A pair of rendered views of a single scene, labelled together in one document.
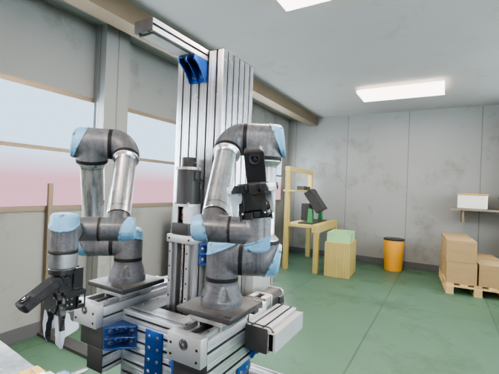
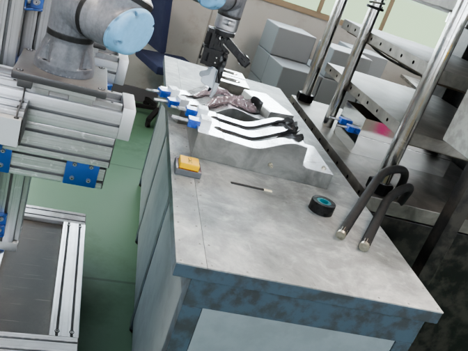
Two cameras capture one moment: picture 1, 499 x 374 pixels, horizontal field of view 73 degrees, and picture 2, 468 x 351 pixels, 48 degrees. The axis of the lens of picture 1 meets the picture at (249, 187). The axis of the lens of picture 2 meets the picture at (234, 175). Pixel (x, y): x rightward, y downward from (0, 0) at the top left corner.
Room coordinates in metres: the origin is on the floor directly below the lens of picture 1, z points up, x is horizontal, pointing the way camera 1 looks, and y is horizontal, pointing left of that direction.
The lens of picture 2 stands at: (2.14, 1.73, 1.45)
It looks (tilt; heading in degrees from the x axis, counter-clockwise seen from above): 22 degrees down; 219
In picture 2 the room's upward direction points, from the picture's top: 19 degrees clockwise
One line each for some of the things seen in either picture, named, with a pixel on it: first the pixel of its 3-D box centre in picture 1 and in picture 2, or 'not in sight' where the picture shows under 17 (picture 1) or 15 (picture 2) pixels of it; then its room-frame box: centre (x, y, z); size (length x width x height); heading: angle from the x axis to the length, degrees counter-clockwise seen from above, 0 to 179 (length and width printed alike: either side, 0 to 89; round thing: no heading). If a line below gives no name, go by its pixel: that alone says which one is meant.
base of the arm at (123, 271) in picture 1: (128, 267); (67, 50); (1.45, 0.51, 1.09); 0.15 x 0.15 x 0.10
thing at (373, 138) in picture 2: not in sight; (394, 138); (-0.26, 0.64, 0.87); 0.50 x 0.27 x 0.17; 145
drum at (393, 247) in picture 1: (393, 254); not in sight; (6.37, -2.79, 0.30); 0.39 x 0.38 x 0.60; 150
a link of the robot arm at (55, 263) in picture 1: (62, 260); (226, 24); (0.94, 0.52, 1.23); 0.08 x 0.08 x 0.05
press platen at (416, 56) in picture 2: not in sight; (448, 66); (-0.40, 0.67, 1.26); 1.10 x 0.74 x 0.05; 55
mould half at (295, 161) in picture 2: not in sight; (260, 141); (0.71, 0.62, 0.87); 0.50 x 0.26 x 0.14; 145
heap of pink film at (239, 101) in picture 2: not in sight; (228, 97); (0.58, 0.29, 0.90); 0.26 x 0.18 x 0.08; 162
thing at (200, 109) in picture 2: not in sight; (188, 111); (0.89, 0.41, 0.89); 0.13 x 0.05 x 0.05; 145
